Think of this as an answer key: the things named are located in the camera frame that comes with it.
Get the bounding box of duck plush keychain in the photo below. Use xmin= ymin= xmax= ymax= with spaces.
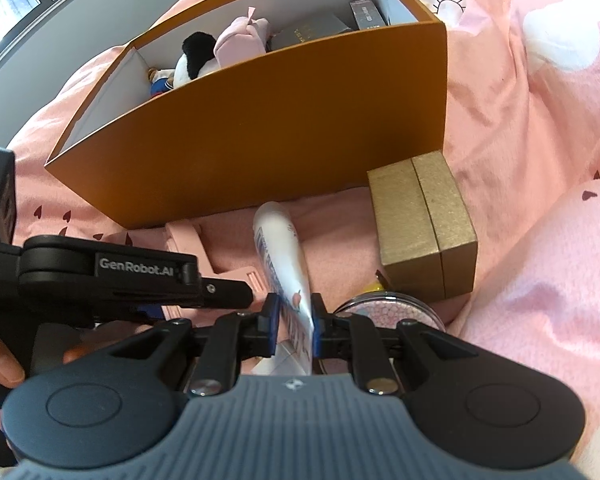
xmin=147 ymin=67 xmax=177 ymax=100

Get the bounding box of person's left hand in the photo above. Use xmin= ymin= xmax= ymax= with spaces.
xmin=0 ymin=321 xmax=149 ymax=389

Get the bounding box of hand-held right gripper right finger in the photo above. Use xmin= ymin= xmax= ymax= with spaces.
xmin=310 ymin=292 xmax=468 ymax=395

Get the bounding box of white cream tube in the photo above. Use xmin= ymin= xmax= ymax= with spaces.
xmin=251 ymin=201 xmax=315 ymax=377

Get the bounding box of panda plush keychain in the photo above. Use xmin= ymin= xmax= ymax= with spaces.
xmin=172 ymin=31 xmax=221 ymax=86

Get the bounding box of pink phone holder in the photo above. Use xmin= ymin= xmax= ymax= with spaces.
xmin=99 ymin=220 xmax=272 ymax=322

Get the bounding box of gold box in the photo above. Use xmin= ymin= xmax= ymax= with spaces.
xmin=366 ymin=151 xmax=479 ymax=302

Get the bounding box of round compact with pink beads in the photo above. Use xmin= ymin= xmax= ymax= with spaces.
xmin=336 ymin=291 xmax=447 ymax=348

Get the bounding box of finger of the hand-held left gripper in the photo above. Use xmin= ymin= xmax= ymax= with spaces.
xmin=199 ymin=280 xmax=255 ymax=311

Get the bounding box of pink printed blanket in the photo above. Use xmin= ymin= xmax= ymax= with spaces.
xmin=0 ymin=0 xmax=600 ymax=480

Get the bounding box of orange cardboard box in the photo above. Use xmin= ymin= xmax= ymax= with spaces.
xmin=44 ymin=0 xmax=448 ymax=231

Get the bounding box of dark grey box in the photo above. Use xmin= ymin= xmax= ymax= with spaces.
xmin=271 ymin=10 xmax=355 ymax=52

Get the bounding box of small brown box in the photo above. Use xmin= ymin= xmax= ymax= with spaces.
xmin=349 ymin=0 xmax=388 ymax=30

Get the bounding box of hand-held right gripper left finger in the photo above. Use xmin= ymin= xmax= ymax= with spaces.
xmin=107 ymin=294 xmax=283 ymax=397

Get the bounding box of pink mini backpack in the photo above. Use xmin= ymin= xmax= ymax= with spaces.
xmin=213 ymin=6 xmax=271 ymax=67

